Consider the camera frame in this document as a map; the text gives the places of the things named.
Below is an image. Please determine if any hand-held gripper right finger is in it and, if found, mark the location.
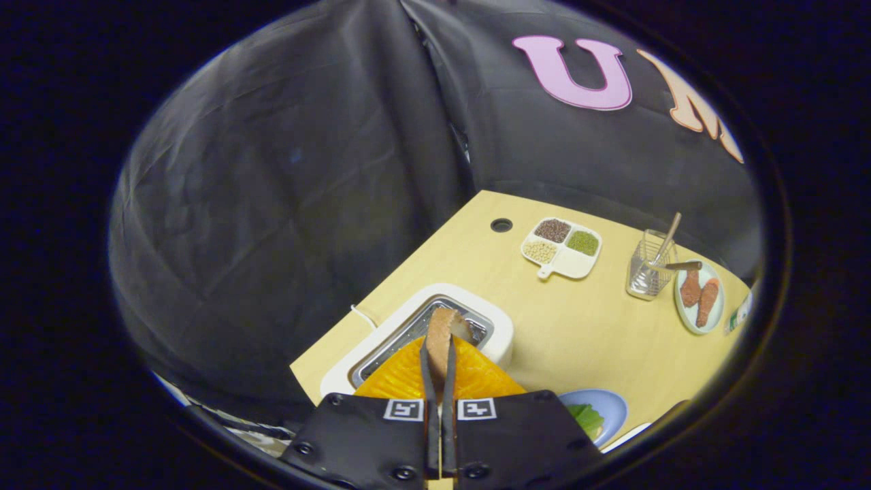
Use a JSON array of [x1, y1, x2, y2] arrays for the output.
[[440, 335, 604, 490]]

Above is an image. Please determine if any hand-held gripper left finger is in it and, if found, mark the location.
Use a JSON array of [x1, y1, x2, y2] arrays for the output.
[[282, 337, 440, 490]]

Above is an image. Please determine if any toasted bread slice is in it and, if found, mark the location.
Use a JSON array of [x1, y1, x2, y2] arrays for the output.
[[425, 308, 474, 389]]

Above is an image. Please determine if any green lettuce leaf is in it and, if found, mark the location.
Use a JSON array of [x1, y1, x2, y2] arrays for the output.
[[568, 404, 605, 440]]

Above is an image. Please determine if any white toaster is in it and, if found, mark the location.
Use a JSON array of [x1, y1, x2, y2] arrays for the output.
[[320, 283, 514, 397]]

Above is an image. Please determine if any blue plate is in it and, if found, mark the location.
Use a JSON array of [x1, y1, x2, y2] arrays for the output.
[[558, 389, 629, 448]]

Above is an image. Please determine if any white plate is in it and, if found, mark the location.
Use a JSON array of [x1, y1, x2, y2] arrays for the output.
[[600, 422, 653, 455]]

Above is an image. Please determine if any white divided seasoning tray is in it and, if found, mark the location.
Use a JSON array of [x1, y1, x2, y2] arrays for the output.
[[521, 217, 603, 281]]

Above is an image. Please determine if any pale green plate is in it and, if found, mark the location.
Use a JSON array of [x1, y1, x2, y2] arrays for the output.
[[674, 261, 726, 336]]

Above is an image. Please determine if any black backdrop cloth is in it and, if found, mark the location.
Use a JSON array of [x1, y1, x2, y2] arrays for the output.
[[109, 0, 763, 426]]

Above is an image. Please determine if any brown meat patty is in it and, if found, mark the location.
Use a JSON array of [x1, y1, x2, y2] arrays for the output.
[[680, 269, 702, 308], [695, 277, 720, 329]]

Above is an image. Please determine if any light wooden utensil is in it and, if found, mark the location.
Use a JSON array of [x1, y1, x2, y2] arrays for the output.
[[652, 212, 682, 267]]

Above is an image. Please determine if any clear plastic water bottle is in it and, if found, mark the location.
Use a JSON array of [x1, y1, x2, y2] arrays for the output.
[[723, 289, 754, 335]]

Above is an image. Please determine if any wire utensil holder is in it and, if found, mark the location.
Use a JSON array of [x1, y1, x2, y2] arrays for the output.
[[626, 229, 678, 301]]

